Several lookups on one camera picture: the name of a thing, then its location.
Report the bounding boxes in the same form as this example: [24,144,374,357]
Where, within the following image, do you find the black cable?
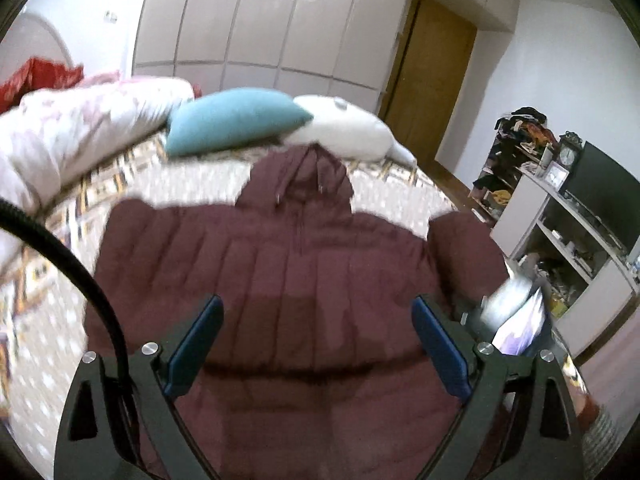
[0,197,132,391]

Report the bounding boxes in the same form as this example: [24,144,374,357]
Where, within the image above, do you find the ornate table clock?
[557,131,584,168]

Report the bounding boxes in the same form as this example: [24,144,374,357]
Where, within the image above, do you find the patterned bedspread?
[0,132,458,461]

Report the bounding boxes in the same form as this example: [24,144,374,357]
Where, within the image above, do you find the white wardrobe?
[132,0,521,111]

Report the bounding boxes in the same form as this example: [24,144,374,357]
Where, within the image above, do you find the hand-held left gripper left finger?
[54,294,224,480]

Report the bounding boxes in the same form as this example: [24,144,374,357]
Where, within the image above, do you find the white plush pillow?
[280,95,418,166]

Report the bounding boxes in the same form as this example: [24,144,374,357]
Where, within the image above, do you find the wooden door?
[378,0,478,173]

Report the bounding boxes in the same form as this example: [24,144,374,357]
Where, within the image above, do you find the small picture frame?
[542,162,571,191]

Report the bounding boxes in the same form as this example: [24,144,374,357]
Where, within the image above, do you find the black television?
[565,141,640,256]

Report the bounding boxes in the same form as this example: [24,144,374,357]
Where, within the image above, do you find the red patterned cloth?
[0,57,85,111]

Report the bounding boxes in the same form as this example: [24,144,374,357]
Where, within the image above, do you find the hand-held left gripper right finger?
[411,294,587,480]

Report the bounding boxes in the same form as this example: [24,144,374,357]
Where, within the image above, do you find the cluttered clothes shelf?
[470,106,558,221]

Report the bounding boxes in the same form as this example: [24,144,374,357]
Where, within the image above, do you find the teal pillow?
[165,88,315,157]

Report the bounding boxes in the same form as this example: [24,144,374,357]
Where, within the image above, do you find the white shelf unit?
[490,167,640,356]

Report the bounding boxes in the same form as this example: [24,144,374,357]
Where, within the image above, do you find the white headboard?
[0,12,71,86]

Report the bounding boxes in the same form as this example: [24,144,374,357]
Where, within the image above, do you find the maroon puffer jacket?
[82,144,511,480]

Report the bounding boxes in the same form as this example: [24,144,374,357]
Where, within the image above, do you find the pink floral blanket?
[0,76,196,261]

